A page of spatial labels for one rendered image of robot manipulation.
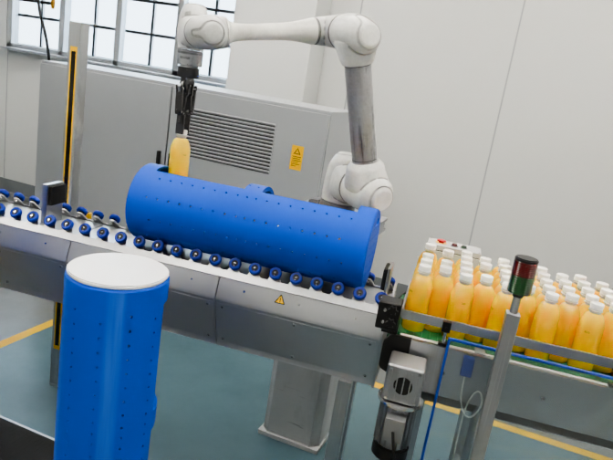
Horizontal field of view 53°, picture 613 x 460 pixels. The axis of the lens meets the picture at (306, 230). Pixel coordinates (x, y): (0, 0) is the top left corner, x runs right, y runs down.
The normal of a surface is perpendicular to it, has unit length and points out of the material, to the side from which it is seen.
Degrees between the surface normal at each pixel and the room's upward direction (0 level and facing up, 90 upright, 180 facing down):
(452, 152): 90
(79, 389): 90
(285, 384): 90
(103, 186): 90
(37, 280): 110
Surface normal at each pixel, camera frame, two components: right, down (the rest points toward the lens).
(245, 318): -0.27, 0.53
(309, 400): -0.36, 0.18
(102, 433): 0.20, 0.27
